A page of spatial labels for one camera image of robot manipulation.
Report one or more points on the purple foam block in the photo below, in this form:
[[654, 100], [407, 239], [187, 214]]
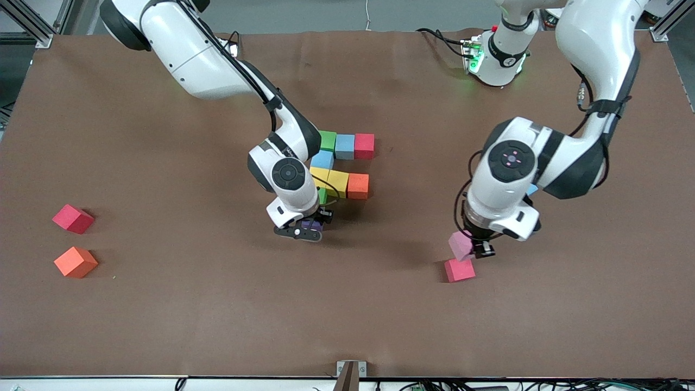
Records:
[[312, 224]]

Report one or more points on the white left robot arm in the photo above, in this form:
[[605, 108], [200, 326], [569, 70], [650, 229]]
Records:
[[505, 168]]

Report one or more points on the metal bracket with post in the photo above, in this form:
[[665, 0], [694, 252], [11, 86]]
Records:
[[350, 377]]

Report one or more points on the green foam block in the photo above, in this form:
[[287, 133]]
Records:
[[328, 140], [322, 195]]

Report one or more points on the brown table cover sheet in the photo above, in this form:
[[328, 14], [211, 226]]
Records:
[[347, 304]]

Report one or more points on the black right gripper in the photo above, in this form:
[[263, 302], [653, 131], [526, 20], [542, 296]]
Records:
[[323, 215]]

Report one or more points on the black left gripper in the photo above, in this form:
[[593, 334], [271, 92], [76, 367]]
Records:
[[480, 241]]

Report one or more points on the pink foam block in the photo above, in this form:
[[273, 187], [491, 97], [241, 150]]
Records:
[[460, 245]]

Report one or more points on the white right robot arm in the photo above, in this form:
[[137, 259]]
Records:
[[288, 174]]

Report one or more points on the red foam block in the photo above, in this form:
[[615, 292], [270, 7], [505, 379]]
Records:
[[365, 146], [72, 219], [459, 269]]

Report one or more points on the orange foam block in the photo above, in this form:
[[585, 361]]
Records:
[[75, 262], [358, 186]]

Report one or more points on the yellow foam block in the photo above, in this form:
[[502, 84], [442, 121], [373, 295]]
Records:
[[319, 175], [338, 182]]

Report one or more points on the blue foam block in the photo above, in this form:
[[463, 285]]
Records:
[[345, 147], [323, 159], [532, 189]]

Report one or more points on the aluminium frame post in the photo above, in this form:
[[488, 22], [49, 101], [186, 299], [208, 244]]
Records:
[[24, 13], [659, 34]]

